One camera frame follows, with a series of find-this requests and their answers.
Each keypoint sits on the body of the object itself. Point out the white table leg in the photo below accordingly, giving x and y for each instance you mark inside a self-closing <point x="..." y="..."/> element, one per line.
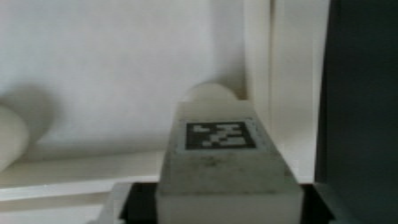
<point x="226" y="181"/>

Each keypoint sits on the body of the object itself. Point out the white square table top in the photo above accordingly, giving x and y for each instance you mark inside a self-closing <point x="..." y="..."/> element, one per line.
<point x="102" y="59"/>

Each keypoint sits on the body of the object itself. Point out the white obstacle fence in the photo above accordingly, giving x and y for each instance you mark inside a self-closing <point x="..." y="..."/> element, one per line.
<point x="299" y="31"/>

